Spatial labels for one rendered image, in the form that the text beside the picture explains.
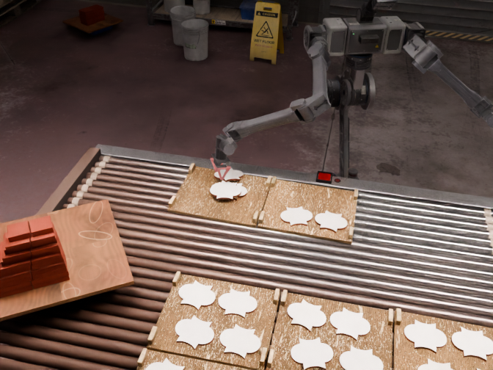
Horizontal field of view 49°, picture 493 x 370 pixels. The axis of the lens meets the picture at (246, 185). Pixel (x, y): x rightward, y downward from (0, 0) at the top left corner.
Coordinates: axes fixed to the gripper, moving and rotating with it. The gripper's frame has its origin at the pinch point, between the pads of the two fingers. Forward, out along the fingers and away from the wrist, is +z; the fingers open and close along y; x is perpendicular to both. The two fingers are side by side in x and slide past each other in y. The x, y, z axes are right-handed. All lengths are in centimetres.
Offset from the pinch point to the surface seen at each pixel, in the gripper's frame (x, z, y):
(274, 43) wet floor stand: 156, 1, -306
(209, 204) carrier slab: -9.3, 6.8, 15.9
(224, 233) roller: -7.5, 11.7, 33.5
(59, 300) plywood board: -77, 14, 62
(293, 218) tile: 22.8, 4.9, 38.3
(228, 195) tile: -1.0, 2.2, 17.4
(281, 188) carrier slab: 26.2, 1.8, 15.4
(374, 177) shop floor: 162, 59, -97
